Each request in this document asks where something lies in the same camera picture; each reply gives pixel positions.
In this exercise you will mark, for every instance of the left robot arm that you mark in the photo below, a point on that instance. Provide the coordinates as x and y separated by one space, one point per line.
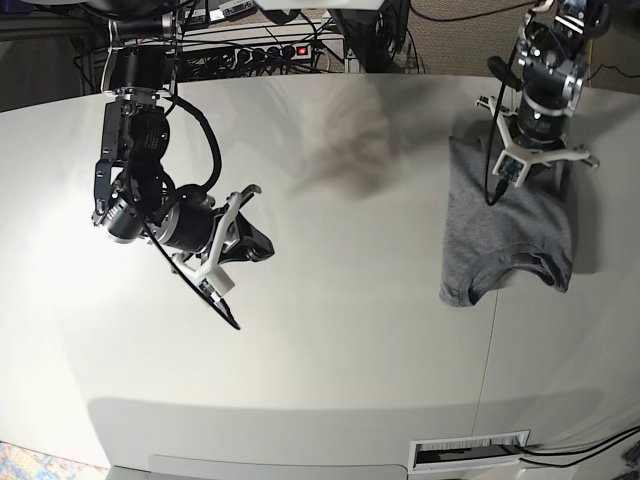
553 51

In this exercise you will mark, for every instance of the grey T-shirt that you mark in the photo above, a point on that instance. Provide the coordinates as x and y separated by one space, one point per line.
532 228

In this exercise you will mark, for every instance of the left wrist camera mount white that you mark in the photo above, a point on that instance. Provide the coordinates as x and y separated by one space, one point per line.
516 161

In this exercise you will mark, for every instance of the black power strip red switch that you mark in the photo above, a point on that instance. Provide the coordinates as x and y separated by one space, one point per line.
265 52

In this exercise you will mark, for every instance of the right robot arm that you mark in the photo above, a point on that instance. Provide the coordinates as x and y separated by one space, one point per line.
141 68

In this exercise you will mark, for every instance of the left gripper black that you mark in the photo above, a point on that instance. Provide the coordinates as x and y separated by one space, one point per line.
541 119

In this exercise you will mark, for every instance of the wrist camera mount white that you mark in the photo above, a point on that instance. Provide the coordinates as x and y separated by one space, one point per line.
516 161
210 275

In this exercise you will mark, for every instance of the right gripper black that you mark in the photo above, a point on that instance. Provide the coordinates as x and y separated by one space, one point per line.
187 225

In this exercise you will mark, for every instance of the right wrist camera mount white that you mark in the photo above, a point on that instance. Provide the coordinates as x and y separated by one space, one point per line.
210 275

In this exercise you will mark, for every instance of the white table leg column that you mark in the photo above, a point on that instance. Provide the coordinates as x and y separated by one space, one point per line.
351 62

